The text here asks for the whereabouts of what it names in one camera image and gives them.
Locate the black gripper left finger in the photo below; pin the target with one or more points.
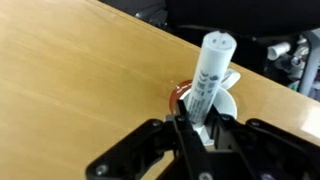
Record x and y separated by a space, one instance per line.
190 156

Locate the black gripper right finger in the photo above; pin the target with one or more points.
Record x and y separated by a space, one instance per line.
266 150

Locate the white marker pen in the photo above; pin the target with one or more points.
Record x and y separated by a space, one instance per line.
210 76

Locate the white mug with red print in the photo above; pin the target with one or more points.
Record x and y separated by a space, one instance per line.
226 103

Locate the small white paper cup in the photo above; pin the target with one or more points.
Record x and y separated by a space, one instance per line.
278 50

